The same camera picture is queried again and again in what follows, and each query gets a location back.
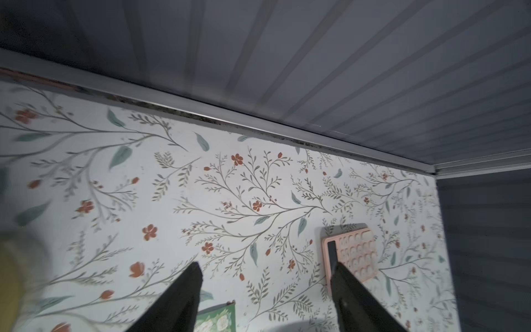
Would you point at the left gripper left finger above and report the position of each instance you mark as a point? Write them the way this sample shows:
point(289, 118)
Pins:
point(176, 309)

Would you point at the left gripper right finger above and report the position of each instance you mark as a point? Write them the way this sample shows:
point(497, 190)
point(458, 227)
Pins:
point(357, 309)

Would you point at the yellow pencil cup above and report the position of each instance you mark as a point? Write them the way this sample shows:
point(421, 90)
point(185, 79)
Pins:
point(25, 268)

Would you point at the green floral stationery paper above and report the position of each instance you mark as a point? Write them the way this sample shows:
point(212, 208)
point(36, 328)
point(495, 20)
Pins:
point(221, 318)

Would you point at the pink calculator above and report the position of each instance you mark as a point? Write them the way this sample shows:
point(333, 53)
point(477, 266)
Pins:
point(354, 246)

